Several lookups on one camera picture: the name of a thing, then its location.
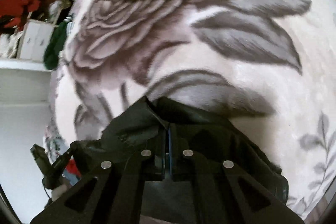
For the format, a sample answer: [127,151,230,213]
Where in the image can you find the black leather jacket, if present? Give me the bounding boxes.
[71,97,289,203]

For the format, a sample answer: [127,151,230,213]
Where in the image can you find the red clothes in wardrobe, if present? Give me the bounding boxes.
[1,0,41,34]

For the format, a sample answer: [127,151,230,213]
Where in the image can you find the white grey floral blanket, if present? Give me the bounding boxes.
[43,0,335,219]

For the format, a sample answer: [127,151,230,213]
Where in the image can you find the dark green garment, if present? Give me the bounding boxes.
[43,15,73,71]

